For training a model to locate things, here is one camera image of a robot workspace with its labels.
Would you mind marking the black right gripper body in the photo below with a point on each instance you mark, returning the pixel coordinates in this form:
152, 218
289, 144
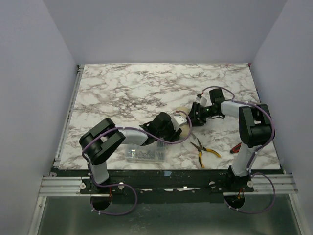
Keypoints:
195, 114

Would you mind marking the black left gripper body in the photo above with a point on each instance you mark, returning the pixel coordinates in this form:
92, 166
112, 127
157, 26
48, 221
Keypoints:
176, 133

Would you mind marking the beige umbrella case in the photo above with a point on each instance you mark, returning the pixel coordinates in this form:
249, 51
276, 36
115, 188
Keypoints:
182, 113

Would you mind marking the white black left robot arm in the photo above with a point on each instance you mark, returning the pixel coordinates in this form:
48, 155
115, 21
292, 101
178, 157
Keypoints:
100, 142

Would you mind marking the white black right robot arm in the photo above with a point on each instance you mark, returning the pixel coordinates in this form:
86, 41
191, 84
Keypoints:
256, 128

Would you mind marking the clear plastic screw box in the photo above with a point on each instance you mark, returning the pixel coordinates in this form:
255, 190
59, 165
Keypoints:
155, 152

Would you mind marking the blue tape piece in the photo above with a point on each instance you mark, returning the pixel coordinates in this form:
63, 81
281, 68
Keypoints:
167, 173

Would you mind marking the red black screwdriver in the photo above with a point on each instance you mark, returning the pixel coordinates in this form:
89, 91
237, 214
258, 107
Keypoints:
236, 148

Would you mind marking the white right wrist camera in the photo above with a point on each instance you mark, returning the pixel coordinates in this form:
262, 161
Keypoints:
201, 99

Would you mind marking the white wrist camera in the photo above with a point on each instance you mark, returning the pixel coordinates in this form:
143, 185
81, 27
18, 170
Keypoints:
201, 99
178, 121

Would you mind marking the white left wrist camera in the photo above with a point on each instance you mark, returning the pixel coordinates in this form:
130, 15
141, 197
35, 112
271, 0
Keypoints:
178, 121

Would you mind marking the yellow handled pliers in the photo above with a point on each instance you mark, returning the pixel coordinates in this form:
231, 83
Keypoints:
200, 149

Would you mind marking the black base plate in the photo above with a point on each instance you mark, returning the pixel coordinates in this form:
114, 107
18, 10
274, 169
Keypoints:
183, 186

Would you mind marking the aluminium left side rail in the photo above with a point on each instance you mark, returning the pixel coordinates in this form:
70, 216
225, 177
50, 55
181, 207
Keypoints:
58, 154

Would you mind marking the aluminium rail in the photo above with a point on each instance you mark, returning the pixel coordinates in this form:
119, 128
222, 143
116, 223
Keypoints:
61, 186
58, 154

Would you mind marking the aluminium front rail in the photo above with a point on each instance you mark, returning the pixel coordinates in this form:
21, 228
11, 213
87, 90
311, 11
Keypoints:
61, 186

